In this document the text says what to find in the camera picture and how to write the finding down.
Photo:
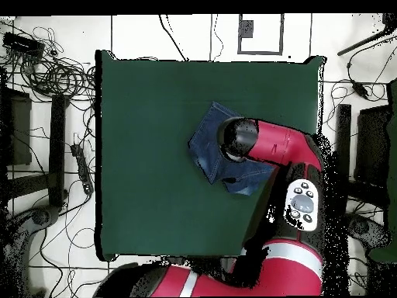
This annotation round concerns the black wheeled stand base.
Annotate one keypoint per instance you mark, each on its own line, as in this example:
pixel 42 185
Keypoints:
pixel 42 217
pixel 372 232

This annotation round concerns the black upright bar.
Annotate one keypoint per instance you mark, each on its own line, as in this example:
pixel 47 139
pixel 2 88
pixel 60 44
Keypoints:
pixel 343 133
pixel 57 149

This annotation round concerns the black electronics box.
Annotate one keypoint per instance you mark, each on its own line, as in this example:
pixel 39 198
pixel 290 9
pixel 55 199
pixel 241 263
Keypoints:
pixel 23 45

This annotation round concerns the small grey square patch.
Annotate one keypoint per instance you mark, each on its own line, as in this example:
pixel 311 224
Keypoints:
pixel 247 29

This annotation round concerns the green cloth sheet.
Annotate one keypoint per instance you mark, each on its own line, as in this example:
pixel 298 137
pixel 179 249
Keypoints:
pixel 393 155

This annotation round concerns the black flat panel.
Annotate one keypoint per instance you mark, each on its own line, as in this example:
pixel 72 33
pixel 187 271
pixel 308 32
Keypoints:
pixel 18 130
pixel 372 146

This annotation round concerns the black rod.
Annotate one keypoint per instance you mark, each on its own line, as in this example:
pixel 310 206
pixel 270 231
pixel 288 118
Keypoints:
pixel 356 46

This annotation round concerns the black power strip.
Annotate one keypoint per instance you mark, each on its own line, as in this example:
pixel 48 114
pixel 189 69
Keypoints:
pixel 83 169

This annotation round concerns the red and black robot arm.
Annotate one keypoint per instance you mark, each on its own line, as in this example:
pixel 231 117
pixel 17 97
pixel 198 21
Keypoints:
pixel 279 142

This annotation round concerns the dark green table cloth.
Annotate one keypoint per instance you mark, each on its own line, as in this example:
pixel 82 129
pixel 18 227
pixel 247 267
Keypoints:
pixel 155 124

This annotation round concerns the blue denim jeans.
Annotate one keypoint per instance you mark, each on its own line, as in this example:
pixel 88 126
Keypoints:
pixel 207 149

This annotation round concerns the black power adapter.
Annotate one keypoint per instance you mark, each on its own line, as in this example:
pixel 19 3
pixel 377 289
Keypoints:
pixel 359 89

